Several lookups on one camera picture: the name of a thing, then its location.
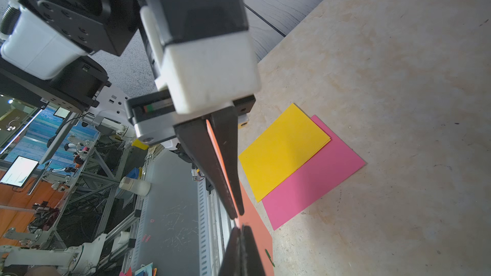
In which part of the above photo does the yellow paper sheet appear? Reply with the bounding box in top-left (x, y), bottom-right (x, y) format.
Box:
top-left (239, 103), bottom-right (331, 202)

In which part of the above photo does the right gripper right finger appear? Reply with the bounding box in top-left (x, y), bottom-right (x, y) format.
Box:
top-left (240, 226), bottom-right (266, 276)

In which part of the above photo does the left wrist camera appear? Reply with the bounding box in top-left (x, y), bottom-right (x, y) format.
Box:
top-left (140, 0), bottom-right (261, 114)

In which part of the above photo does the salmon pink paper sheet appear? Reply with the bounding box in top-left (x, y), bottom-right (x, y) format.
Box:
top-left (207, 120), bottom-right (274, 275)

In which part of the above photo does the white bottle in background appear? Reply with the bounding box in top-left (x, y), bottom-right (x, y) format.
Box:
top-left (119, 177), bottom-right (152, 196)

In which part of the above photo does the computer monitor in background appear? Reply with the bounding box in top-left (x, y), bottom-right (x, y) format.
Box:
top-left (1, 156), bottom-right (39, 187)

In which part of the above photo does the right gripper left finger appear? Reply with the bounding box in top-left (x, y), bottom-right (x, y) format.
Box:
top-left (218, 227), bottom-right (242, 276)

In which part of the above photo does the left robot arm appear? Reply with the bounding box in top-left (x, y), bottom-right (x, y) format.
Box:
top-left (1, 0), bottom-right (260, 219)

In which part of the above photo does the green paperclip on pink sheet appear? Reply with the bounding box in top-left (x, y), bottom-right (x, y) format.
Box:
top-left (265, 249), bottom-right (275, 267)

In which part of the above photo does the magenta paper sheet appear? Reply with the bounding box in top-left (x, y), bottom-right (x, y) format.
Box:
top-left (262, 116), bottom-right (366, 230)

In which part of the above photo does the aluminium front rail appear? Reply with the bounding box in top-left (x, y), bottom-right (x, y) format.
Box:
top-left (198, 179), bottom-right (235, 276)

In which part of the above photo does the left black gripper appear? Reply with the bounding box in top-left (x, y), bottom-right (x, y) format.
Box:
top-left (125, 89), bottom-right (256, 220)

